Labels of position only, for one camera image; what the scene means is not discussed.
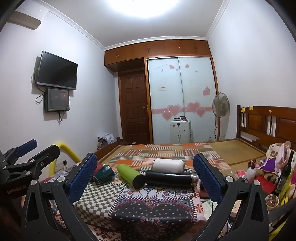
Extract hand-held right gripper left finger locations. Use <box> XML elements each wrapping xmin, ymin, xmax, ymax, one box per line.
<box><xmin>20</xmin><ymin>153</ymin><xmax>102</xmax><ymax>241</ymax></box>

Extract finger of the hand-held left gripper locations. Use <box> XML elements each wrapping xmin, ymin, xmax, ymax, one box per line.
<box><xmin>3</xmin><ymin>145</ymin><xmax>61</xmax><ymax>177</ymax></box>
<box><xmin>2</xmin><ymin>139</ymin><xmax>38</xmax><ymax>164</ymax></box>

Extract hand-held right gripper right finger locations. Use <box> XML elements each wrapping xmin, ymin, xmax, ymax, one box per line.
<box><xmin>193</xmin><ymin>153</ymin><xmax>271</xmax><ymax>241</ymax></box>

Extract dark green cup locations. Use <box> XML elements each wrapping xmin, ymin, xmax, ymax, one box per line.
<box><xmin>92</xmin><ymin>164</ymin><xmax>115</xmax><ymax>185</ymax></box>

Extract clear glass cup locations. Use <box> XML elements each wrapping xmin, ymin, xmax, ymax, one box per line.
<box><xmin>265</xmin><ymin>194</ymin><xmax>280</xmax><ymax>211</ymax></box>

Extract yellow foam tube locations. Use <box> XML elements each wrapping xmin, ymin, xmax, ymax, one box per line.
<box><xmin>51</xmin><ymin>141</ymin><xmax>82</xmax><ymax>177</ymax></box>

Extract green checkered cloth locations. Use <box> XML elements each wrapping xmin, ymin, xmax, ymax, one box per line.
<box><xmin>73</xmin><ymin>180</ymin><xmax>127</xmax><ymax>220</ymax></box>

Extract wooden bed footboard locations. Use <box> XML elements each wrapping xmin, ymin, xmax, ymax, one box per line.
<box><xmin>93</xmin><ymin>137</ymin><xmax>121</xmax><ymax>163</ymax></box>

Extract black thermos bottle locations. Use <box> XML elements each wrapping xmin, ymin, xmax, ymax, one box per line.
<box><xmin>145</xmin><ymin>170</ymin><xmax>200</xmax><ymax>187</ymax></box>

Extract white bottle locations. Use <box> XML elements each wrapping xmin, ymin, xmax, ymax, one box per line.
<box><xmin>153</xmin><ymin>158</ymin><xmax>185</xmax><ymax>173</ymax></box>

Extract small clear plastic bottle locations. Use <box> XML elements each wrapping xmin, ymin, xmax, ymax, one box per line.
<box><xmin>246</xmin><ymin>166</ymin><xmax>256</xmax><ymax>184</ymax></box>

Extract pile of clothes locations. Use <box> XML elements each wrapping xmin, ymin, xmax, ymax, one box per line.
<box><xmin>96</xmin><ymin>133</ymin><xmax>116</xmax><ymax>149</ymax></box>

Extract lime green bottle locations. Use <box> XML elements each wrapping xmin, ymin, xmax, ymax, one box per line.
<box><xmin>117</xmin><ymin>163</ymin><xmax>146</xmax><ymax>189</ymax></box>

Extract striped patchwork blanket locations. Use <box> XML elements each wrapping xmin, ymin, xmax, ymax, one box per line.
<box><xmin>110</xmin><ymin>143</ymin><xmax>234</xmax><ymax>172</ymax></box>

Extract small white cabinet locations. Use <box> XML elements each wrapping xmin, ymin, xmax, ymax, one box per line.
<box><xmin>169</xmin><ymin>119</ymin><xmax>192</xmax><ymax>144</ymax></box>

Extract small black monitor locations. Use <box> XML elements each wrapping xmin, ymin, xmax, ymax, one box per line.
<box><xmin>44</xmin><ymin>87</ymin><xmax>70</xmax><ymax>113</ymax></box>

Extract red box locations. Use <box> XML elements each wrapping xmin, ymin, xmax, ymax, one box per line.
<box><xmin>254</xmin><ymin>175</ymin><xmax>277</xmax><ymax>193</ymax></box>

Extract doll in purple dress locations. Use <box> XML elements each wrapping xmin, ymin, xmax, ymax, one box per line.
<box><xmin>254</xmin><ymin>159</ymin><xmax>278</xmax><ymax>177</ymax></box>

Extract floral patterned blanket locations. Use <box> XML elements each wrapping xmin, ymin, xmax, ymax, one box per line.
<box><xmin>39</xmin><ymin>171</ymin><xmax>210</xmax><ymax>241</ymax></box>

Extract standing electric fan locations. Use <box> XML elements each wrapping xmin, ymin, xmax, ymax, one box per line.
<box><xmin>212</xmin><ymin>92</ymin><xmax>230</xmax><ymax>141</ymax></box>

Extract dark wine bottle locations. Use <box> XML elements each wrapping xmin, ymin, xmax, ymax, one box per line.
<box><xmin>274</xmin><ymin>151</ymin><xmax>295</xmax><ymax>194</ymax></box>

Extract pink and white bag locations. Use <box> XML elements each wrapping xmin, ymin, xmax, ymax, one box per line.
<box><xmin>265</xmin><ymin>141</ymin><xmax>292</xmax><ymax>168</ymax></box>

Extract brown wooden door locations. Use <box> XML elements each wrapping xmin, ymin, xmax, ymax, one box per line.
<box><xmin>118</xmin><ymin>70</ymin><xmax>151</xmax><ymax>144</ymax></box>

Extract wooden bed headboard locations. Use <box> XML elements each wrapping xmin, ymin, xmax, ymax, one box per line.
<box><xmin>236</xmin><ymin>105</ymin><xmax>296</xmax><ymax>151</ymax></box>

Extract sliding wardrobe with heart stickers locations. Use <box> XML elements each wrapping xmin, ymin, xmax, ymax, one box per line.
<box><xmin>145</xmin><ymin>56</ymin><xmax>219</xmax><ymax>144</ymax></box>

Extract wooden overhead cabinets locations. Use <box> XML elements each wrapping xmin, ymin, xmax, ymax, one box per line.
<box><xmin>104</xmin><ymin>39</ymin><xmax>213</xmax><ymax>73</ymax></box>

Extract round ceiling light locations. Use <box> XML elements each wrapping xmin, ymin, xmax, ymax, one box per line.
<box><xmin>108</xmin><ymin>0</ymin><xmax>184</xmax><ymax>19</ymax></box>

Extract black television cable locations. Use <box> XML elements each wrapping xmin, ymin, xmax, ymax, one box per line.
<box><xmin>31</xmin><ymin>62</ymin><xmax>48</xmax><ymax>105</ymax></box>

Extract wall-mounted black television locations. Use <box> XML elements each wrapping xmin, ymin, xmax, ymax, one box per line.
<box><xmin>36</xmin><ymin>50</ymin><xmax>78</xmax><ymax>91</ymax></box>

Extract wall air conditioner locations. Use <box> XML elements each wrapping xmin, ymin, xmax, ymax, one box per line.
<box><xmin>6</xmin><ymin>10</ymin><xmax>42</xmax><ymax>30</ymax></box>

